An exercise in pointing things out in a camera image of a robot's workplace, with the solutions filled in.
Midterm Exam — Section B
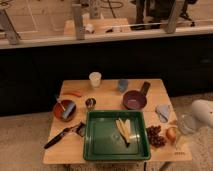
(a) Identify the bunch of dark grapes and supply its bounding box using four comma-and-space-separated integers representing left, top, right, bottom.
146, 126, 166, 148

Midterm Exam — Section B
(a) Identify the red yellow apple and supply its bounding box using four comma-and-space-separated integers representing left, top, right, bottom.
166, 127, 177, 142

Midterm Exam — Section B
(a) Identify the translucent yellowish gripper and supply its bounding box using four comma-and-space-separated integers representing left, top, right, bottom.
175, 115, 196, 144

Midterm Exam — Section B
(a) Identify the brown bowl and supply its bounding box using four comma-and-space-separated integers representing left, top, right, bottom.
53, 100, 76, 122

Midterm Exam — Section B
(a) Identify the blue plastic cup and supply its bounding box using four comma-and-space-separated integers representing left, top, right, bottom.
118, 79, 128, 92

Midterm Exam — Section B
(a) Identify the white paper cup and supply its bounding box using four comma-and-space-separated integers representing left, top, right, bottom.
89, 72, 102, 88

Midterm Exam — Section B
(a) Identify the green plastic tray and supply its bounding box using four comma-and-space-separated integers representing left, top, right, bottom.
83, 110, 151, 161

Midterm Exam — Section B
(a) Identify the orange carrot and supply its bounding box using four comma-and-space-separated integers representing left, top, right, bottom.
62, 91, 83, 97

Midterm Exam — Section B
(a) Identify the blue cloth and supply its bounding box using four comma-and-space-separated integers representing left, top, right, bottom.
155, 105, 170, 123

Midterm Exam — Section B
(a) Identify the small metal cup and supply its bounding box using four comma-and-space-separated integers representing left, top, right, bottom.
85, 98, 96, 110

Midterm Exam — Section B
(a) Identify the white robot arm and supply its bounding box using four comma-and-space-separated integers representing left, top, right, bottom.
175, 99, 213, 144

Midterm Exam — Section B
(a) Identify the purple bowl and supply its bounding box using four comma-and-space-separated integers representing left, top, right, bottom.
123, 90, 147, 110

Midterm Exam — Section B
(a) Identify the black rectangular block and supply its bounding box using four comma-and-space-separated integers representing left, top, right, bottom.
140, 82, 151, 96

